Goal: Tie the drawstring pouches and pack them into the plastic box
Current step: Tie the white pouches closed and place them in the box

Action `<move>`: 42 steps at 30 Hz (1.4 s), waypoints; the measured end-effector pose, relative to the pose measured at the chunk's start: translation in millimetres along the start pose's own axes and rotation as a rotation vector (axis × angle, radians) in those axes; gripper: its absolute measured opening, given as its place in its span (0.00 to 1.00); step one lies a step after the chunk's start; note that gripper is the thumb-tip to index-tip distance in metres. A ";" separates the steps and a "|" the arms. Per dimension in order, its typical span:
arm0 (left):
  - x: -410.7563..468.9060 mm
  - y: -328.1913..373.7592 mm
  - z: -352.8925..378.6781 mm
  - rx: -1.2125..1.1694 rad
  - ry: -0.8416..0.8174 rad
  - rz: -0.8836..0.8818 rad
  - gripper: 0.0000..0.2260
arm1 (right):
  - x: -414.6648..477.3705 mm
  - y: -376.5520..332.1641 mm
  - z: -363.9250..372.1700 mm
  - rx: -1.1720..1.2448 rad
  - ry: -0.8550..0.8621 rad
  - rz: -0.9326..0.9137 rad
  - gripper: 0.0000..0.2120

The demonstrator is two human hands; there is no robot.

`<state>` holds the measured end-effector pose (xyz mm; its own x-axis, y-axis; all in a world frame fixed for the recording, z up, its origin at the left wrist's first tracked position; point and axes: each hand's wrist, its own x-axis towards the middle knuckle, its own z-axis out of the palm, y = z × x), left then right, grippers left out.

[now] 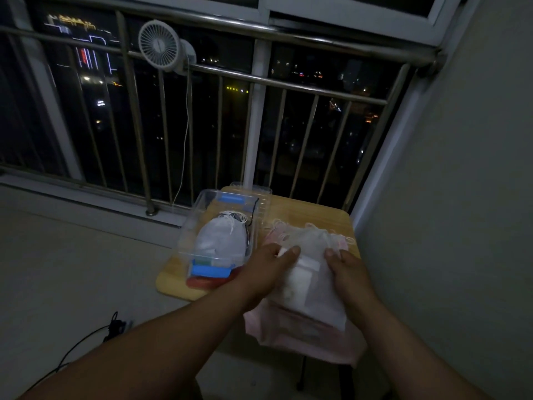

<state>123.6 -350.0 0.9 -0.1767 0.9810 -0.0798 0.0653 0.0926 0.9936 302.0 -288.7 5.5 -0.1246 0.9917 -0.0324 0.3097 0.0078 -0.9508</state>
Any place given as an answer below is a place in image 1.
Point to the person's right hand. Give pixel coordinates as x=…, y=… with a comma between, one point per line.
x=352, y=283

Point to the person's left hand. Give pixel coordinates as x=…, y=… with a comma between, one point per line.
x=262, y=274

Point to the person's left thumb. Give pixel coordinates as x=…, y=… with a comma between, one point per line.
x=289, y=256

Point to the person's right thumb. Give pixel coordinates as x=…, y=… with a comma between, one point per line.
x=331, y=257

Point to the white face mask bundle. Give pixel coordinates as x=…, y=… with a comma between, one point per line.
x=310, y=283

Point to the person's right forearm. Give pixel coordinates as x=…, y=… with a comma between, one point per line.
x=408, y=362

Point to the person's left forearm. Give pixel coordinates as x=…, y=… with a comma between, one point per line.
x=158, y=349

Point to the white face mask with loops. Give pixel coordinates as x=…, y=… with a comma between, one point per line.
x=220, y=241

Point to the pink face mask stack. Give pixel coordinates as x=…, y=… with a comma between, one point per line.
x=300, y=335

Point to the red flat object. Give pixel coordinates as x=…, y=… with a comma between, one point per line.
x=204, y=283

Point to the clear storage box blue latches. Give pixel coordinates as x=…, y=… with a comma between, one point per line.
x=195, y=241

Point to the black table leg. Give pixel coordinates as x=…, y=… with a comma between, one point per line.
x=345, y=383

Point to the stainless steel railing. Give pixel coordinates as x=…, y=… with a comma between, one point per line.
x=133, y=120

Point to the white clip fan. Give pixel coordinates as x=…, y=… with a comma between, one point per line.
x=160, y=45

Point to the white window frame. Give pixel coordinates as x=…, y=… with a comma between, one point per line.
x=258, y=116

